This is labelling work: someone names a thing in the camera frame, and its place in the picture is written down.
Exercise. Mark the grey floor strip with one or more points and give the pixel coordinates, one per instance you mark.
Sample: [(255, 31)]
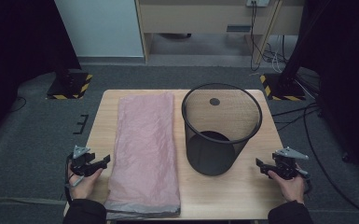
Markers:
[(18, 200)]

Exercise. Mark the black round disc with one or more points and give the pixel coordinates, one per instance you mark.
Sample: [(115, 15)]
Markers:
[(214, 101)]

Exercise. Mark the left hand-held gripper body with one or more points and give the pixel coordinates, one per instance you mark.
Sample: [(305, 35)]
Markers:
[(81, 161)]

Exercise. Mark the person's left hand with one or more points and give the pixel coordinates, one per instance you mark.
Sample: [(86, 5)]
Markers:
[(85, 186)]

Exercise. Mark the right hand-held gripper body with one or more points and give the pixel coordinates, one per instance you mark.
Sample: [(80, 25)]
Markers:
[(287, 165)]

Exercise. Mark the person's right hand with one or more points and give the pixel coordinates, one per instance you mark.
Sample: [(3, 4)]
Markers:
[(290, 188)]

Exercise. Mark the dark curtain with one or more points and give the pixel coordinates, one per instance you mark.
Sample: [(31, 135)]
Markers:
[(18, 40), (348, 62)]

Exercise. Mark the grey wall socket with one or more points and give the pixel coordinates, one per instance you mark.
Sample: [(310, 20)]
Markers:
[(258, 2)]

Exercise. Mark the black mesh trash bin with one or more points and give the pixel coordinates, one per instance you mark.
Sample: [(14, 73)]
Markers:
[(211, 155)]

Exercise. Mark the light wooden desk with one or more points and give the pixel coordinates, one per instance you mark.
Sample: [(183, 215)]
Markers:
[(199, 18)]

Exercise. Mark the black yellow striped stand base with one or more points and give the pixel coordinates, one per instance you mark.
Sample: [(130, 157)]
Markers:
[(284, 88), (70, 87)]

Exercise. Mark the white panel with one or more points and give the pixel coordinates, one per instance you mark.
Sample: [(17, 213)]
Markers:
[(99, 28)]

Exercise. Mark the pink plastic trash bag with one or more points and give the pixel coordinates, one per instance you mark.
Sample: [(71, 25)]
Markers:
[(146, 149)]

